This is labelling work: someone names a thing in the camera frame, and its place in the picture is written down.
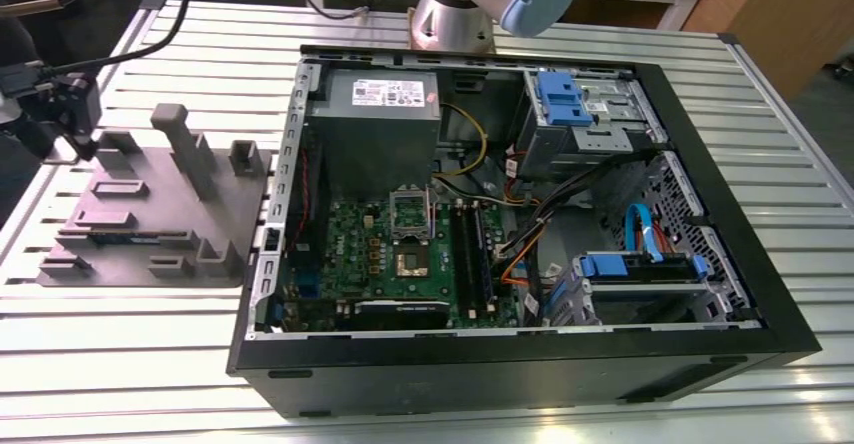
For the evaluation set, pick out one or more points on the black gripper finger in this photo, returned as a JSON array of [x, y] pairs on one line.
[[87, 114]]

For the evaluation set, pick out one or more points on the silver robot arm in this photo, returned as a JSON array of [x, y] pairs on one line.
[[448, 19]]

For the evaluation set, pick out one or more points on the CPU socket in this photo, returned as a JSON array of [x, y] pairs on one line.
[[414, 264]]

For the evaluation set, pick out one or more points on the black office chair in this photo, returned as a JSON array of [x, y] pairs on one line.
[[21, 44]]

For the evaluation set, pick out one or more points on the grey parts rack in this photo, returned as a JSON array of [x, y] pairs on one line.
[[161, 204]]

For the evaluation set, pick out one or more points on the blue RAM stick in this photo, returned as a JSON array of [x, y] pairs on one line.
[[127, 239], [486, 264]]

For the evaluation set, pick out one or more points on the black case fan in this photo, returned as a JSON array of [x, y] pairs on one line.
[[310, 236]]

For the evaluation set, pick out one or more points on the silver power supply unit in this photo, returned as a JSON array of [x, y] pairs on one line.
[[374, 154]]

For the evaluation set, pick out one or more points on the blue expansion slot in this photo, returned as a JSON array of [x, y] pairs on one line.
[[309, 284]]

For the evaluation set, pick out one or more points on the green motherboard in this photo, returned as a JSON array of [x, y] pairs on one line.
[[354, 269]]

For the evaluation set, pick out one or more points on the metal locking lever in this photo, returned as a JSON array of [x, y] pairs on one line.
[[436, 226]]

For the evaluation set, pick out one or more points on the black graphics card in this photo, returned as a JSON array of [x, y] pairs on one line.
[[401, 315]]

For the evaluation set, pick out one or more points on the black RAM slot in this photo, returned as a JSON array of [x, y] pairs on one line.
[[460, 259]]

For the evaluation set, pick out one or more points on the silver drive cage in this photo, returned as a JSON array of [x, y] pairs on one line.
[[601, 141]]

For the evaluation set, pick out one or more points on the black PC case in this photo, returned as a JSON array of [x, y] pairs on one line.
[[468, 379]]

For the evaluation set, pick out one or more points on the hard disk in blue carrier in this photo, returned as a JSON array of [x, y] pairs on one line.
[[604, 266]]

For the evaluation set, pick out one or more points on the silver disk bay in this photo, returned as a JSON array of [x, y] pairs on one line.
[[657, 288]]

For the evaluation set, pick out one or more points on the brown wooden cabinet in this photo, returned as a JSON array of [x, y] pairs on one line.
[[788, 24]]

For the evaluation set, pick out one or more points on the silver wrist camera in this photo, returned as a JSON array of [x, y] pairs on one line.
[[10, 111]]

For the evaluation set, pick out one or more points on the blue plastic drive bracket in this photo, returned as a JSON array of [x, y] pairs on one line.
[[564, 99]]

